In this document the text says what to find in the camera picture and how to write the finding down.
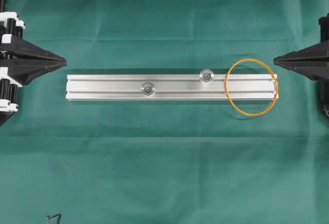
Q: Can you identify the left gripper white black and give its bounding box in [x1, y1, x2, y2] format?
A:
[1, 12, 67, 112]

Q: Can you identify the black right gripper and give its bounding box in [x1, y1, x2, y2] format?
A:
[273, 14, 328, 117]

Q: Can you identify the orange rubber band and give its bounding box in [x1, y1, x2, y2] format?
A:
[224, 58, 279, 117]

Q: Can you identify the right silver shaft pulley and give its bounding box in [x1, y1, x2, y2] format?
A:
[199, 69, 214, 83]

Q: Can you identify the silver shaft pulley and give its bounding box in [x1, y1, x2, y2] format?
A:
[141, 82, 156, 97]
[199, 69, 214, 83]

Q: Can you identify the left silver shaft pulley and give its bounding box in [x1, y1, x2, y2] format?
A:
[141, 82, 156, 97]

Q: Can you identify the aluminium extrusion rail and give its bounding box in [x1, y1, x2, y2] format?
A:
[66, 74, 275, 101]

